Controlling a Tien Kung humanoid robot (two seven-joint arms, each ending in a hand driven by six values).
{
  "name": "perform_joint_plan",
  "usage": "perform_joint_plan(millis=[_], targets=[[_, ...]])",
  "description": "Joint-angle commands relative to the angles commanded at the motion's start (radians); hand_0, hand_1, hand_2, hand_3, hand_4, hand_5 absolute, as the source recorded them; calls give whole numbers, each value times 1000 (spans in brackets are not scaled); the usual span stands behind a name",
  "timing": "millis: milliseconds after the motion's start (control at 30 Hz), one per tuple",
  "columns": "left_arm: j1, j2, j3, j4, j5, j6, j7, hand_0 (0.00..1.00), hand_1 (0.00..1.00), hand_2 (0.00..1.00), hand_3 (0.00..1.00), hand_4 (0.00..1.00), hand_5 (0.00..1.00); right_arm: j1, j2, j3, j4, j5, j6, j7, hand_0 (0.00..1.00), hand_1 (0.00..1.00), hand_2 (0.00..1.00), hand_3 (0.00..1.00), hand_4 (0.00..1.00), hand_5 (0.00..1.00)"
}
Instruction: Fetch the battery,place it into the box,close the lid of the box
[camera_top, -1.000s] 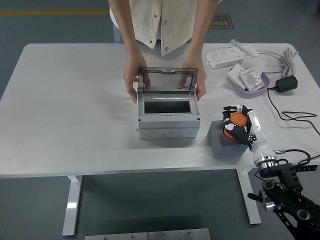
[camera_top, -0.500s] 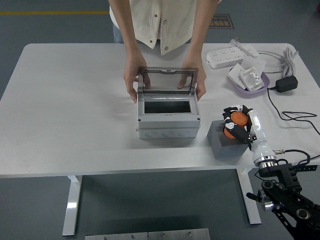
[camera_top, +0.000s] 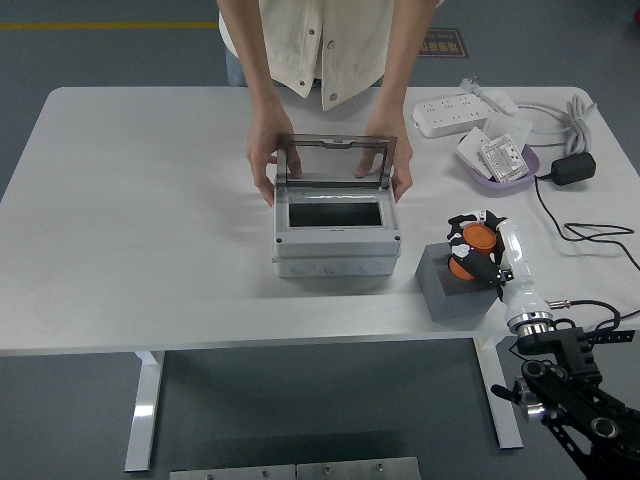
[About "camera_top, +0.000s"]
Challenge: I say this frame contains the person's left hand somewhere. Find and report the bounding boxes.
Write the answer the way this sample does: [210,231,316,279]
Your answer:
[353,117,414,202]

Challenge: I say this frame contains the person's right hand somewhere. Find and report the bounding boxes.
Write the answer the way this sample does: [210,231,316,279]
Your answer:
[244,112,304,209]

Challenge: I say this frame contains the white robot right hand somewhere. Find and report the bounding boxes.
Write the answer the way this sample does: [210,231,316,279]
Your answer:
[446,209,555,326]

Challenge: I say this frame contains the orange cylindrical battery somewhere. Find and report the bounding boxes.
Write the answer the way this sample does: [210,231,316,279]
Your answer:
[448,224,499,281]

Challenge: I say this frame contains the grey plastic junction box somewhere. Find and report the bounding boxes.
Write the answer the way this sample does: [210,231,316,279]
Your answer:
[271,172,403,279]

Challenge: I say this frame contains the white power strip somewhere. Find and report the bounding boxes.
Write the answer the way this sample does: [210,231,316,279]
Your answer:
[411,93,494,138]

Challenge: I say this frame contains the plain white packet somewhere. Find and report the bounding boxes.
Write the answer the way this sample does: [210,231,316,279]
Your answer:
[457,127,489,174]

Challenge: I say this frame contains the grey foam block holder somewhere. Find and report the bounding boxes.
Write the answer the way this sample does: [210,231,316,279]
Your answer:
[414,241,504,320]

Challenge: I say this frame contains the labelled white packet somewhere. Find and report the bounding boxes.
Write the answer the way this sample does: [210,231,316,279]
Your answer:
[477,134,531,182]

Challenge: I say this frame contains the person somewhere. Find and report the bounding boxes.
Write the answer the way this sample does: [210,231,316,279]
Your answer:
[218,0,444,112]

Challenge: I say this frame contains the white power plug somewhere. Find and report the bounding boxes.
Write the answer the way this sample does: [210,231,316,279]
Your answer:
[459,75,519,115]

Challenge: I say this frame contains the white square socket plate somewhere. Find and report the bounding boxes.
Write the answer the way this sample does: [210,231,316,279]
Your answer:
[482,113,534,146]

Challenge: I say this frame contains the black floor sign sticker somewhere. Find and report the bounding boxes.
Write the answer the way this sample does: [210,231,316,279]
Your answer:
[415,27,471,60]

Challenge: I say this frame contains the purple plastic tray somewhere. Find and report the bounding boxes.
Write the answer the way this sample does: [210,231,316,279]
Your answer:
[456,142,541,194]

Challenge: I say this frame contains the white table leg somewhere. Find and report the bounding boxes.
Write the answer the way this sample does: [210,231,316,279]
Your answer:
[472,335,524,450]
[123,350,166,473]

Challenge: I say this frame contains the black power adapter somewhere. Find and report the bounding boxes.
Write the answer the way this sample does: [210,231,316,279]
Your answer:
[549,152,598,187]

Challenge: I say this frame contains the grey metal plate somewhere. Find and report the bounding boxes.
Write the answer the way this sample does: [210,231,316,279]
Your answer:
[295,456,421,480]
[169,462,298,480]

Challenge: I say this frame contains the thin black adapter cord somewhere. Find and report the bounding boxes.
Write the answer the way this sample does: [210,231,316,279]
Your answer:
[533,172,640,269]

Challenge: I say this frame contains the white power cord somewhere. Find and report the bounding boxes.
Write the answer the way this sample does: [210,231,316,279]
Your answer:
[514,94,599,151]

